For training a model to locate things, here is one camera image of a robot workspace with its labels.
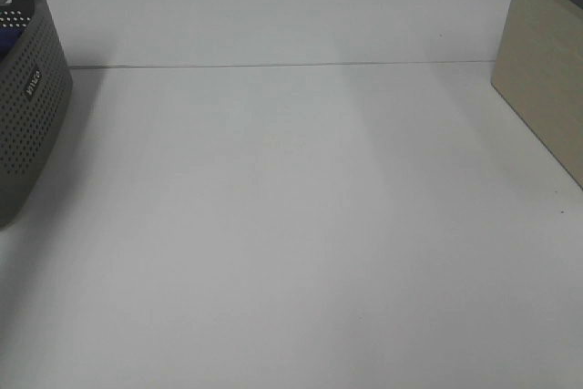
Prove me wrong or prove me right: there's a blue microfibre towel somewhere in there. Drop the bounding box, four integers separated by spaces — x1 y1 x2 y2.
0 27 22 61

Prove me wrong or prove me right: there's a beige storage box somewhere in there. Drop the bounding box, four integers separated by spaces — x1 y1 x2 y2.
491 0 582 184

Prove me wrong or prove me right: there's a grey perforated plastic basket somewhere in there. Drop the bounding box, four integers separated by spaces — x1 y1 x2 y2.
1 0 73 227

